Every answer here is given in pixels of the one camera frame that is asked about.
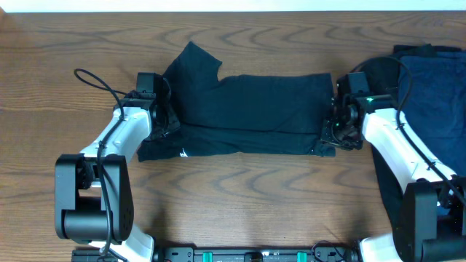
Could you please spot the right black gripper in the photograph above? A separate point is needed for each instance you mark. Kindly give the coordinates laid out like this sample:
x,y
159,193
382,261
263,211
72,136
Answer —
x,y
326,136

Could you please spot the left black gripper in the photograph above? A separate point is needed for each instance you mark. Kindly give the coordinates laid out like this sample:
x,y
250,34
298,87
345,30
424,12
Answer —
x,y
172,121

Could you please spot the dark teal t-shirt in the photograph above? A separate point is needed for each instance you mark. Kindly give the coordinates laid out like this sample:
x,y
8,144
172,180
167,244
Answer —
x,y
248,114

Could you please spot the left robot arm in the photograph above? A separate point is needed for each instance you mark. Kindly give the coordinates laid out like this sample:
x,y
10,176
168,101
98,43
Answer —
x,y
93,197

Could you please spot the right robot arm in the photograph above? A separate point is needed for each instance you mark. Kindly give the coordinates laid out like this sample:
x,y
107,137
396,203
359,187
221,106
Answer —
x,y
430,224

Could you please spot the black garment in pile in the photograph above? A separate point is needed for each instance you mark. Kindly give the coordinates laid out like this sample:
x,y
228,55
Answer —
x,y
382,74

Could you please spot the blue garment in pile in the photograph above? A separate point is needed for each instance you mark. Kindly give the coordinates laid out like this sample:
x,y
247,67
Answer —
x,y
435,108

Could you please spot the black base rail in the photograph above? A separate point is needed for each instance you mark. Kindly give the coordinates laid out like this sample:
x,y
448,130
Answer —
x,y
322,251

